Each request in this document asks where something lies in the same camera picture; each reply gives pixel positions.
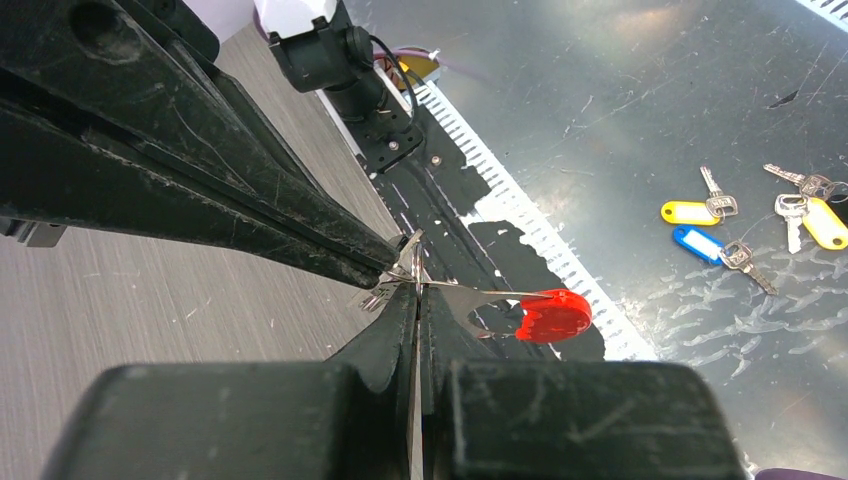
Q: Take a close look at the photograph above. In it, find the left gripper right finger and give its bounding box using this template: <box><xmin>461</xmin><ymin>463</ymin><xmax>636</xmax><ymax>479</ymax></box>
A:
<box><xmin>420</xmin><ymin>288</ymin><xmax>494</xmax><ymax>479</ymax></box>

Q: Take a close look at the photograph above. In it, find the white slotted cable duct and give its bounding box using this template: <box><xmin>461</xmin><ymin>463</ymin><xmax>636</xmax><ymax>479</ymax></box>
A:
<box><xmin>416</xmin><ymin>81</ymin><xmax>658</xmax><ymax>361</ymax></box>

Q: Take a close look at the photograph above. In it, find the metal keyring holder red handle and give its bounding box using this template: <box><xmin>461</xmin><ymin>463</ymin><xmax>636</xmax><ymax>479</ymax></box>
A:
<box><xmin>351</xmin><ymin>241</ymin><xmax>592</xmax><ymax>343</ymax></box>

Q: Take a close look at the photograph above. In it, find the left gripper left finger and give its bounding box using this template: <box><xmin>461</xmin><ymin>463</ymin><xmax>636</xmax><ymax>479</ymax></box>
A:
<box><xmin>330</xmin><ymin>286</ymin><xmax>418</xmax><ymax>479</ymax></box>

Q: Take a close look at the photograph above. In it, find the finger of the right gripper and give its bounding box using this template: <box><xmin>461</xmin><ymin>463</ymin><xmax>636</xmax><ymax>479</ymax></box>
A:
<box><xmin>1</xmin><ymin>71</ymin><xmax>385</xmax><ymax>289</ymax></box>
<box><xmin>0</xmin><ymin>0</ymin><xmax>400</xmax><ymax>274</ymax></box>

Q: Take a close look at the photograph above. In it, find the key with black tag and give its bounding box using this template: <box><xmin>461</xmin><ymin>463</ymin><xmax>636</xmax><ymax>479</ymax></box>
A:
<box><xmin>385</xmin><ymin>229</ymin><xmax>423</xmax><ymax>281</ymax></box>

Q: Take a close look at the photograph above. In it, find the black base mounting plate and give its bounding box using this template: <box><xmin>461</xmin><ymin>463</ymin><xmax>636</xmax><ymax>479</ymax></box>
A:
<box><xmin>350</xmin><ymin>113</ymin><xmax>605</xmax><ymax>361</ymax></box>

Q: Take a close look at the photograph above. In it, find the key with yellow tag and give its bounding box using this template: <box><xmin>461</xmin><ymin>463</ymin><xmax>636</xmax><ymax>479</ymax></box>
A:
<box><xmin>660</xmin><ymin>165</ymin><xmax>739</xmax><ymax>226</ymax></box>

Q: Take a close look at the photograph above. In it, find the key with blue tag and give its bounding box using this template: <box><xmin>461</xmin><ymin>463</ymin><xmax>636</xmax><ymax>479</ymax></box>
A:
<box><xmin>672</xmin><ymin>225</ymin><xmax>778</xmax><ymax>296</ymax></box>

